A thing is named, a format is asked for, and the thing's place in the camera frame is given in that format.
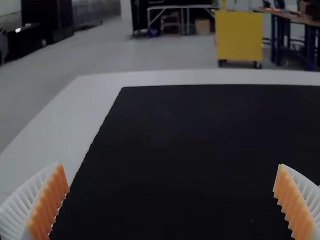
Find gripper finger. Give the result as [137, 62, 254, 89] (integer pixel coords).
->
[0, 162, 71, 240]
[272, 163, 320, 240]

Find tall black cabinet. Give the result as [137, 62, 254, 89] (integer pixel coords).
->
[21, 0, 75, 45]

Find blue metal workbench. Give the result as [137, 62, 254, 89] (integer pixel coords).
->
[252, 6, 320, 74]

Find grey metal table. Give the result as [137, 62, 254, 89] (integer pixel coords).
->
[146, 4, 216, 38]

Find brown cardboard carton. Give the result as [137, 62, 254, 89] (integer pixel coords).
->
[194, 18, 211, 36]

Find black mat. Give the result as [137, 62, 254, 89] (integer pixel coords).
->
[48, 84, 320, 240]

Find yellow wheeled cabinet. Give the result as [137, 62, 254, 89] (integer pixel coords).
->
[214, 9, 264, 70]

